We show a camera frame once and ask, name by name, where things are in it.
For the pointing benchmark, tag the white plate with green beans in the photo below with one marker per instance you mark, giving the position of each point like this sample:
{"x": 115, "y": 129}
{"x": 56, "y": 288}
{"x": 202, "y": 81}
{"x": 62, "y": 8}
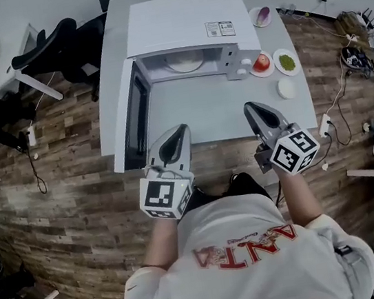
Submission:
{"x": 281, "y": 68}

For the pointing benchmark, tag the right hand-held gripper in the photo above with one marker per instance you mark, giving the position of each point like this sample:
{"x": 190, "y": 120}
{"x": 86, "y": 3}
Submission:
{"x": 294, "y": 153}

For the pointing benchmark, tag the white microwave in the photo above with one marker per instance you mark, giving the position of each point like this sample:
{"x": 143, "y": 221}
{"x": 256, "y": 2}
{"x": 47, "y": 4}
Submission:
{"x": 181, "y": 20}

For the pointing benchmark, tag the white power strip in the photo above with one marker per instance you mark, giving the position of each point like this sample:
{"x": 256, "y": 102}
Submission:
{"x": 31, "y": 135}
{"x": 324, "y": 124}

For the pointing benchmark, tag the person's black trousers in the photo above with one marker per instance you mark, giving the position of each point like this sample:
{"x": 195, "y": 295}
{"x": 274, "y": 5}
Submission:
{"x": 244, "y": 185}

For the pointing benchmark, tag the person's white printed shirt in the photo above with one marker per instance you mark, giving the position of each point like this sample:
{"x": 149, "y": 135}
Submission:
{"x": 247, "y": 275}

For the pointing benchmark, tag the empty white bowl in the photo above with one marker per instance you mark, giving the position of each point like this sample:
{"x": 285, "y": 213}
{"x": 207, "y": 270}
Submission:
{"x": 286, "y": 88}

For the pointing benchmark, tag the black router with antennas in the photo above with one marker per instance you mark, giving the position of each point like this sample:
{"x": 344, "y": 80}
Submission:
{"x": 370, "y": 18}

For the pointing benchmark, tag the white plate with red fruit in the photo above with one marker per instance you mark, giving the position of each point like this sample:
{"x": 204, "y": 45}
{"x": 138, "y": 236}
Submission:
{"x": 259, "y": 72}

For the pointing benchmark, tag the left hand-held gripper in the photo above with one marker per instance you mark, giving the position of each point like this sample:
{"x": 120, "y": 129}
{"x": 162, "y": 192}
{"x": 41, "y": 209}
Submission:
{"x": 160, "y": 194}

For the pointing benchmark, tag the white side desk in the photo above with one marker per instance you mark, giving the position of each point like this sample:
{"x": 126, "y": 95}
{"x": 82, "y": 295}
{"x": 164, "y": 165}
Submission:
{"x": 5, "y": 78}

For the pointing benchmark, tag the red fruit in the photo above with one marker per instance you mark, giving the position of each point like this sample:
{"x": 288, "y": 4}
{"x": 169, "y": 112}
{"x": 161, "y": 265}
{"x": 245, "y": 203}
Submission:
{"x": 261, "y": 62}

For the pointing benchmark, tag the person's right forearm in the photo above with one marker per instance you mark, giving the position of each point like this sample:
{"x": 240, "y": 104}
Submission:
{"x": 302, "y": 197}

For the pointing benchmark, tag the white plate with purple vegetable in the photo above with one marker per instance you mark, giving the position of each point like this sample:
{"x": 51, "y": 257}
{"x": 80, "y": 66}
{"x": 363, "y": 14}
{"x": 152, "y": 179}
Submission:
{"x": 256, "y": 20}

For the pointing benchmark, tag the purple vegetable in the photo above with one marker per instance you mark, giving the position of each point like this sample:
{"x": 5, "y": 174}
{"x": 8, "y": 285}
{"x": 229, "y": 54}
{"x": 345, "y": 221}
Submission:
{"x": 263, "y": 15}

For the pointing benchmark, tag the black office chair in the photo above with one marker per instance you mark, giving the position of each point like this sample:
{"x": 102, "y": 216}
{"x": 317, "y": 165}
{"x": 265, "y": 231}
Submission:
{"x": 64, "y": 52}

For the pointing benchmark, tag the pile of green beans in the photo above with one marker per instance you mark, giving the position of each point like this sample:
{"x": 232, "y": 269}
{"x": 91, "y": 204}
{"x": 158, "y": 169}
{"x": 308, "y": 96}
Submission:
{"x": 287, "y": 60}

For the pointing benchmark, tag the person's left forearm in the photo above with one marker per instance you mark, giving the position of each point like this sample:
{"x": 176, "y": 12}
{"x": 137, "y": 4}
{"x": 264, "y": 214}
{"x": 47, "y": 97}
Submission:
{"x": 161, "y": 243}

